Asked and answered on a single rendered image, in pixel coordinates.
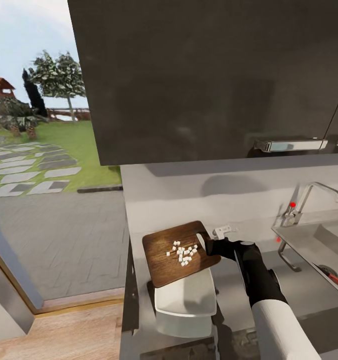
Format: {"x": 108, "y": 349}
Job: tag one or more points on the cabinet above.
{"x": 199, "y": 80}

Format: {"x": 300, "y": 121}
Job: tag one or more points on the bowl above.
{"x": 192, "y": 296}

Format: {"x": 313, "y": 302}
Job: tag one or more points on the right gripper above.
{"x": 216, "y": 247}

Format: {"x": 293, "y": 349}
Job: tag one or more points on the fixed window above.
{"x": 64, "y": 232}

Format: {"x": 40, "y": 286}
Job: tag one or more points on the drop in sink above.
{"x": 316, "y": 242}

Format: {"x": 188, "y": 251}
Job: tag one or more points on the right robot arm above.
{"x": 280, "y": 336}

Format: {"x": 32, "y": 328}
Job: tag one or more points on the parer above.
{"x": 332, "y": 277}

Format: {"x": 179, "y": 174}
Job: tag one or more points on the cutting board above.
{"x": 165, "y": 269}

